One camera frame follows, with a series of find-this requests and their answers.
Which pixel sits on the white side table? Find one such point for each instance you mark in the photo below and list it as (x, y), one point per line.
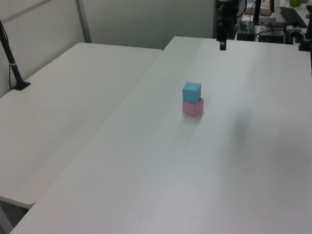
(61, 109)

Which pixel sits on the pink cube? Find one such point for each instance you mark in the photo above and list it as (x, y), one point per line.
(193, 109)

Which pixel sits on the green object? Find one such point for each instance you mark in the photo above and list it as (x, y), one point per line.
(295, 2)

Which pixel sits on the cardboard box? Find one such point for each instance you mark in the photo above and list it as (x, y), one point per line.
(267, 8)

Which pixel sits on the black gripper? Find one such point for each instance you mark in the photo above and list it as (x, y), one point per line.
(228, 11)

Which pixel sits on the black metal clamp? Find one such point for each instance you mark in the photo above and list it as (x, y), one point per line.
(293, 30)

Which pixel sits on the black keyboard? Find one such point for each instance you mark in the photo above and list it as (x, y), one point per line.
(292, 15)

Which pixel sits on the blue cube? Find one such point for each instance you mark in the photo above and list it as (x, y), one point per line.
(191, 92)

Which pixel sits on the grey partition post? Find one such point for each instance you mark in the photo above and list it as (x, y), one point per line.
(83, 22)

